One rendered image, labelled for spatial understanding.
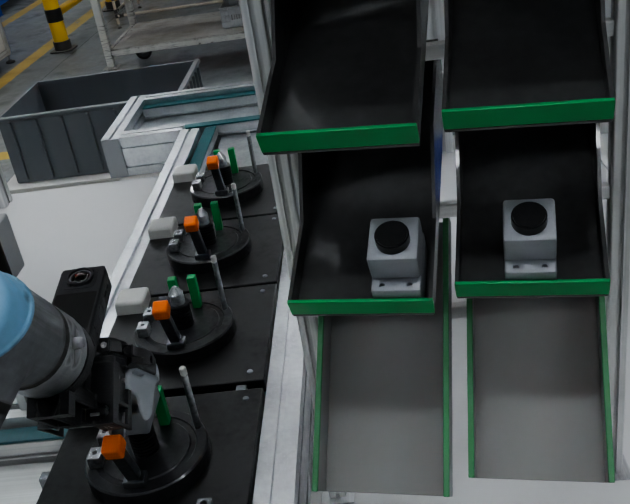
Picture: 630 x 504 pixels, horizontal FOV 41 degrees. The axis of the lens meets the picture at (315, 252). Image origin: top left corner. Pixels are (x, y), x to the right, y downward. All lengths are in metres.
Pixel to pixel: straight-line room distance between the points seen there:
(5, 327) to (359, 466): 0.41
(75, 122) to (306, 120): 2.17
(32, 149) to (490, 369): 2.25
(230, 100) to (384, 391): 1.50
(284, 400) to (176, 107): 1.37
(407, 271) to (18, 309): 0.32
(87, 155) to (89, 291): 2.08
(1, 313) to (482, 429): 0.49
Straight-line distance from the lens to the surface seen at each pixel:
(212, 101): 2.28
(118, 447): 0.87
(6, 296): 0.61
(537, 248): 0.73
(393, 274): 0.73
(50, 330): 0.66
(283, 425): 1.02
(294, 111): 0.73
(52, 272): 1.74
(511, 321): 0.89
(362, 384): 0.88
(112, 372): 0.79
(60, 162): 2.92
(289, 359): 1.12
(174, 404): 1.07
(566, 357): 0.88
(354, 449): 0.87
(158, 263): 1.41
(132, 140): 2.08
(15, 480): 1.14
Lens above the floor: 1.60
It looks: 28 degrees down
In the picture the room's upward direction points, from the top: 9 degrees counter-clockwise
